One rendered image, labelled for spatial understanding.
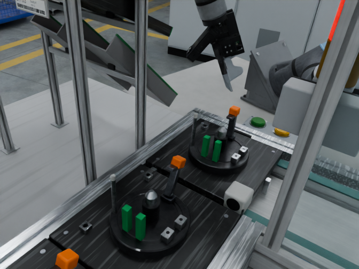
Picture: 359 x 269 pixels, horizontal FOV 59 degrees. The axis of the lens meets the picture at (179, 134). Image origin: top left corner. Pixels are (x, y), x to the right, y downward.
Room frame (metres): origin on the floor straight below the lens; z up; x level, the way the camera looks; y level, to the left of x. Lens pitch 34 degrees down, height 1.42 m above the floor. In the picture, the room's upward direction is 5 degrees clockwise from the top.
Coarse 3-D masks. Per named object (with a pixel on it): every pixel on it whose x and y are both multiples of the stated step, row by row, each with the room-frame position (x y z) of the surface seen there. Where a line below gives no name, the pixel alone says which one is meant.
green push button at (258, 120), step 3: (255, 117) 0.78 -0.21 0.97; (258, 117) 0.78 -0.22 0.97; (252, 120) 0.77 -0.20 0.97; (255, 120) 0.77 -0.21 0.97; (258, 120) 0.77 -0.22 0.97; (261, 120) 0.77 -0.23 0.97; (264, 120) 0.78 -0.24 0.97; (252, 123) 0.76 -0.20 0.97; (255, 123) 0.75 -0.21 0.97; (258, 123) 0.75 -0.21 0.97; (261, 123) 0.75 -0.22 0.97; (264, 123) 0.76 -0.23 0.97; (258, 126) 0.75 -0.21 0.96; (261, 126) 0.75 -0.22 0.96
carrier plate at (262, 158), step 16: (208, 128) 0.71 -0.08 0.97; (176, 144) 0.62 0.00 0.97; (256, 144) 0.65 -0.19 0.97; (160, 160) 0.55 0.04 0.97; (256, 160) 0.59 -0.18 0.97; (272, 160) 0.59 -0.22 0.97; (192, 176) 0.51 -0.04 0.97; (208, 176) 0.52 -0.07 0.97; (224, 176) 0.52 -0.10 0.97; (240, 176) 0.53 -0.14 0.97; (256, 176) 0.53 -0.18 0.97; (208, 192) 0.47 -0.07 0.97; (224, 192) 0.47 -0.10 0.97; (256, 192) 0.49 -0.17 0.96
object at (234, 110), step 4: (232, 108) 0.63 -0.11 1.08; (236, 108) 0.63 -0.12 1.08; (232, 112) 0.63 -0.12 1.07; (236, 112) 0.62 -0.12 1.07; (228, 116) 0.62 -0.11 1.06; (232, 116) 0.62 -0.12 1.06; (236, 116) 0.63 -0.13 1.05; (232, 120) 0.63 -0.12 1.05; (228, 124) 0.64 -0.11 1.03; (232, 124) 0.63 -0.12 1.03; (228, 128) 0.63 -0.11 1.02; (232, 128) 0.63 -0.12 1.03; (228, 132) 0.63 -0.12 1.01; (232, 132) 0.63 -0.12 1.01
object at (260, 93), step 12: (264, 48) 1.17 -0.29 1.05; (276, 48) 1.22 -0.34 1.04; (252, 60) 1.11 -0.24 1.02; (264, 60) 1.13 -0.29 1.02; (276, 60) 1.17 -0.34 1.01; (252, 72) 1.10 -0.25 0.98; (264, 72) 1.08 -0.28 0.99; (252, 84) 1.10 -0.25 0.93; (264, 84) 1.06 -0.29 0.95; (252, 96) 1.09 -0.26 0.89; (264, 96) 1.06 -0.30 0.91; (276, 96) 1.04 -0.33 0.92; (264, 108) 1.04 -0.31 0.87; (276, 108) 1.02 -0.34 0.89
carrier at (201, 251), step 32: (128, 192) 0.45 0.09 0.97; (160, 192) 0.43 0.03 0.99; (192, 192) 0.46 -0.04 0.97; (64, 224) 0.36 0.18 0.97; (96, 224) 0.36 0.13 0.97; (128, 224) 0.34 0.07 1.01; (160, 224) 0.36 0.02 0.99; (192, 224) 0.38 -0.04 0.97; (224, 224) 0.39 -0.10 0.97; (96, 256) 0.30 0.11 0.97; (128, 256) 0.31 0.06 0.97; (160, 256) 0.31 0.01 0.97; (192, 256) 0.32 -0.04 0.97
